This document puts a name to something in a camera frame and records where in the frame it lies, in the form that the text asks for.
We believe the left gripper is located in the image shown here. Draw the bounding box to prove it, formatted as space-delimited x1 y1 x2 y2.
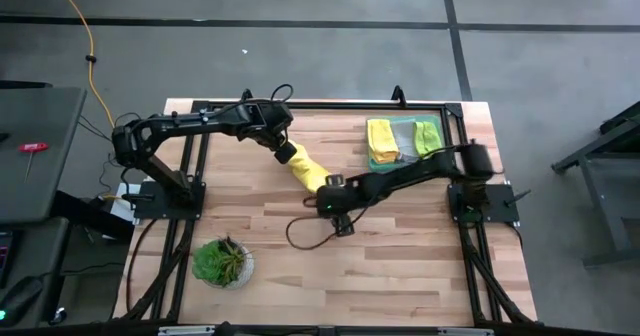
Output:
238 100 296 152

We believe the yellow microfiber towel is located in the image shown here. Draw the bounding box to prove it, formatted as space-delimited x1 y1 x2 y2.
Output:
286 141 333 195
366 118 400 165

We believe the grey microfiber towel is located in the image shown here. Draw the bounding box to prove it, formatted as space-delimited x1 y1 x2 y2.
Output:
392 123 420 160

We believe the lime green microfiber towel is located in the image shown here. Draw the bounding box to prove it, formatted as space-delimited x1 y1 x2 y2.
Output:
412 120 444 159

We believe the translucent green plastic tray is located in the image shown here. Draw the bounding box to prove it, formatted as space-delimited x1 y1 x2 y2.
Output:
366 114 446 173

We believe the potted green succulent plant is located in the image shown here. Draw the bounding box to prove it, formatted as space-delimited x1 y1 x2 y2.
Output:
191 235 256 291

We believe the white power adapter box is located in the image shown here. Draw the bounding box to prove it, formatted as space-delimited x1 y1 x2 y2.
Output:
109 183 141 225

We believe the dark grey desk top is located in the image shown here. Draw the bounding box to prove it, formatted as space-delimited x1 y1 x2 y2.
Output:
0 86 87 226

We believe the black desk surface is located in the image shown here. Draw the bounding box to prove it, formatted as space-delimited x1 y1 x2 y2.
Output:
0 215 71 327

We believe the grey metal table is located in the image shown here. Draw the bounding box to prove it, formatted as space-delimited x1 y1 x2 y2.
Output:
551 100 640 268

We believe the black keyboard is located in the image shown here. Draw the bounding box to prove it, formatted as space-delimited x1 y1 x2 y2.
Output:
0 231 14 288

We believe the black computer mouse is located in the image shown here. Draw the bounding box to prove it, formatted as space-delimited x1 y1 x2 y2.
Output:
0 274 45 327

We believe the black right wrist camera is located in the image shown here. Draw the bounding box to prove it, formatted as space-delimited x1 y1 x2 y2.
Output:
332 214 356 238

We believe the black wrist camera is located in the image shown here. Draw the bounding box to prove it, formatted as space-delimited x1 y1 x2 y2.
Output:
273 141 299 166
332 214 356 238

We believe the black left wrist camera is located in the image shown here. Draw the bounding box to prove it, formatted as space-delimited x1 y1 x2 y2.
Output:
273 141 299 166

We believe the black left wrist camera cable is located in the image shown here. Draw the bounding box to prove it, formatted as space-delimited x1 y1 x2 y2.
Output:
269 83 295 106

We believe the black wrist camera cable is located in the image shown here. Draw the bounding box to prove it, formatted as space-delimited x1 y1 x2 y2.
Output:
285 195 374 252
269 83 295 106

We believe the black aluminium table frame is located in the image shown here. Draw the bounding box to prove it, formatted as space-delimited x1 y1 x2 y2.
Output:
112 98 539 327

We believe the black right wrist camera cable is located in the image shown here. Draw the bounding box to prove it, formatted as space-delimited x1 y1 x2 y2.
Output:
285 195 374 252

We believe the thin black floor cable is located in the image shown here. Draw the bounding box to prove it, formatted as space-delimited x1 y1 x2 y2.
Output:
77 111 146 197

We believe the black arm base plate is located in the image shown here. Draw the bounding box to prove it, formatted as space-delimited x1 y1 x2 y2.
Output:
133 180 207 221
447 183 521 223

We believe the silver metal bracket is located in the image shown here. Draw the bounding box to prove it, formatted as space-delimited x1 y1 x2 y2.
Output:
438 328 495 336
158 325 216 336

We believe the yellow extension cable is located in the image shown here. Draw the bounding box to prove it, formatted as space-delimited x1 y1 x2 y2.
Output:
48 0 117 130

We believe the red handled hex key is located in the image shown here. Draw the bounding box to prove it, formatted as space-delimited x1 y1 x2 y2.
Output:
18 142 50 183

